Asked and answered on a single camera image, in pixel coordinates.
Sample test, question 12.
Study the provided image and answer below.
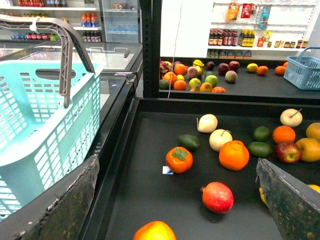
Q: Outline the light turquoise shopping basket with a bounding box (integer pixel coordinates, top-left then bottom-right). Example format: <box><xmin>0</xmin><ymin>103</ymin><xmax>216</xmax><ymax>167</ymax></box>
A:
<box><xmin>0</xmin><ymin>60</ymin><xmax>105</xmax><ymax>219</ymax></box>

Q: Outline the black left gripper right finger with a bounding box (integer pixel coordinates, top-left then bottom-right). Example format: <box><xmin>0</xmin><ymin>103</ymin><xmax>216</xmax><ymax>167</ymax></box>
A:
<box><xmin>256</xmin><ymin>158</ymin><xmax>320</xmax><ymax>240</ymax></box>

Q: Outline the dark green avocado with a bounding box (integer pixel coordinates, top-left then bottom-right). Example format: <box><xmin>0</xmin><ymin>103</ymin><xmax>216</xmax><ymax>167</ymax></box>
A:
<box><xmin>177</xmin><ymin>134</ymin><xmax>200</xmax><ymax>152</ymax></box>

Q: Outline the grey basket handle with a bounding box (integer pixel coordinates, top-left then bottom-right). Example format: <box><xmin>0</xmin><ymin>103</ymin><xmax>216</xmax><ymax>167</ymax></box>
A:
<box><xmin>0</xmin><ymin>14</ymin><xmax>95</xmax><ymax>108</ymax></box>

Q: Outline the yellow lemon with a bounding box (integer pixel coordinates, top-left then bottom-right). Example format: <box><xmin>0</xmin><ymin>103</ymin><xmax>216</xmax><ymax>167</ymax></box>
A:
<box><xmin>259</xmin><ymin>184</ymin><xmax>320</xmax><ymax>205</ymax></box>

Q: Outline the red pomegranate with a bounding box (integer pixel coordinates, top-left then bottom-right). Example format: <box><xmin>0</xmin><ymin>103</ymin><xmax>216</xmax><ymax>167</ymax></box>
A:
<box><xmin>200</xmin><ymin>181</ymin><xmax>234</xmax><ymax>215</ymax></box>

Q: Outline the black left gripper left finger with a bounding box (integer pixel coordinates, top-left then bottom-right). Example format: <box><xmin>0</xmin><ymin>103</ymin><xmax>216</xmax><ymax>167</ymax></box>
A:
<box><xmin>0</xmin><ymin>155</ymin><xmax>100</xmax><ymax>240</ymax></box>

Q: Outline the green lime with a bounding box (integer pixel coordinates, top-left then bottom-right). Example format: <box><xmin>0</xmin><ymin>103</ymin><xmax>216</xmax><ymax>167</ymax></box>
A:
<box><xmin>252</xmin><ymin>126</ymin><xmax>270</xmax><ymax>142</ymax></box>

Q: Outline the glass top freezer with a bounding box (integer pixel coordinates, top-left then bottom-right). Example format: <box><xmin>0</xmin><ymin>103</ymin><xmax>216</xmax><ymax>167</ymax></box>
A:
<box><xmin>0</xmin><ymin>41</ymin><xmax>142</xmax><ymax>152</ymax></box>

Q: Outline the small blue basket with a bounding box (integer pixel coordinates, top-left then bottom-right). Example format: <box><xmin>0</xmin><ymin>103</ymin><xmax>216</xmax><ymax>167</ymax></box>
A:
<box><xmin>283</xmin><ymin>47</ymin><xmax>320</xmax><ymax>91</ymax></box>

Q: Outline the green avocado middle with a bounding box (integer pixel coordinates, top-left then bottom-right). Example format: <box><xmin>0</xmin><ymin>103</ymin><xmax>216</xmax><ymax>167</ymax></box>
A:
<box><xmin>247</xmin><ymin>141</ymin><xmax>273</xmax><ymax>158</ymax></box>

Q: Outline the yellow orange pear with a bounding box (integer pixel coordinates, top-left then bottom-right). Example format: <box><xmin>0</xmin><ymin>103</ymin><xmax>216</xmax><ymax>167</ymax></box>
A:
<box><xmin>296</xmin><ymin>138</ymin><xmax>320</xmax><ymax>163</ymax></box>

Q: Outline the large orange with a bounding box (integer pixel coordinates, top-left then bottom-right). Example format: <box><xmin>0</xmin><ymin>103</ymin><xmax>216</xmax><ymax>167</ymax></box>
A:
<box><xmin>218</xmin><ymin>140</ymin><xmax>250</xmax><ymax>171</ymax></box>

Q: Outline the cream pear left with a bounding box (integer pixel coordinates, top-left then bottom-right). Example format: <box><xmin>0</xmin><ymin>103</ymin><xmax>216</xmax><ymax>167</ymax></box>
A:
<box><xmin>196</xmin><ymin>114</ymin><xmax>218</xmax><ymax>133</ymax></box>

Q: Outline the red apple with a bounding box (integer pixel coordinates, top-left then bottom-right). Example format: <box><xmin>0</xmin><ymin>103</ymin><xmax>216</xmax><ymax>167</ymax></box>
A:
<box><xmin>275</xmin><ymin>141</ymin><xmax>302</xmax><ymax>164</ymax></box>

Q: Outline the white wall goods shelf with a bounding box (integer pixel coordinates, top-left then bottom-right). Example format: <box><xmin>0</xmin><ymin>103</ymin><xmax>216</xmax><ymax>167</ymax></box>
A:
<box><xmin>206</xmin><ymin>0</ymin><xmax>320</xmax><ymax>60</ymax></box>

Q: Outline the small white label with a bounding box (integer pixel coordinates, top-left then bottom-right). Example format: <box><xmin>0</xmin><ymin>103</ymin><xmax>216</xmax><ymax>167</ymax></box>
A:
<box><xmin>162</xmin><ymin>166</ymin><xmax>174</xmax><ymax>175</ymax></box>

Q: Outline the orange yellow mango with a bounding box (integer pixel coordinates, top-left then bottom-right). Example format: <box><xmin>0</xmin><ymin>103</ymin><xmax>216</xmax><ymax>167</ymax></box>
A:
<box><xmin>133</xmin><ymin>220</ymin><xmax>177</xmax><ymax>240</ymax></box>

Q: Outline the cream pear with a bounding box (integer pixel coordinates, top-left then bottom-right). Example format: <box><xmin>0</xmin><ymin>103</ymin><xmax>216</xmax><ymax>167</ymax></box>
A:
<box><xmin>280</xmin><ymin>108</ymin><xmax>303</xmax><ymax>128</ymax></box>
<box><xmin>196</xmin><ymin>114</ymin><xmax>218</xmax><ymax>133</ymax></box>
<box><xmin>209</xmin><ymin>129</ymin><xmax>233</xmax><ymax>152</ymax></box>

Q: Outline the cream pear front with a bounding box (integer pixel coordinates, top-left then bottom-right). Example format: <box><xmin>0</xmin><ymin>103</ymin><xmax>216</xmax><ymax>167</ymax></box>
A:
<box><xmin>209</xmin><ymin>129</ymin><xmax>233</xmax><ymax>152</ymax></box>

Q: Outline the orange persimmon with leaf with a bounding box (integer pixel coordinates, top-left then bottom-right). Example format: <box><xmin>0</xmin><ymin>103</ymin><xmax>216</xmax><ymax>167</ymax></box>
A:
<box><xmin>165</xmin><ymin>146</ymin><xmax>194</xmax><ymax>174</ymax></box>

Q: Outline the yellow fruit far right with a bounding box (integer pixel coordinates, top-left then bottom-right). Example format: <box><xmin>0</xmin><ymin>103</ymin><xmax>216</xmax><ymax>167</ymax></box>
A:
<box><xmin>306</xmin><ymin>122</ymin><xmax>320</xmax><ymax>141</ymax></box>

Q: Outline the small orange tangerine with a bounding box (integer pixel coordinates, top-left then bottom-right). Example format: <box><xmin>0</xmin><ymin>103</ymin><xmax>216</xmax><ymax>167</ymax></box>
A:
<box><xmin>272</xmin><ymin>125</ymin><xmax>296</xmax><ymax>144</ymax></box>

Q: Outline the cream pear right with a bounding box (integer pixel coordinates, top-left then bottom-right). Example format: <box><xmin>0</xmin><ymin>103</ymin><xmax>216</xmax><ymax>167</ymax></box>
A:
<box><xmin>280</xmin><ymin>108</ymin><xmax>303</xmax><ymax>128</ymax></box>

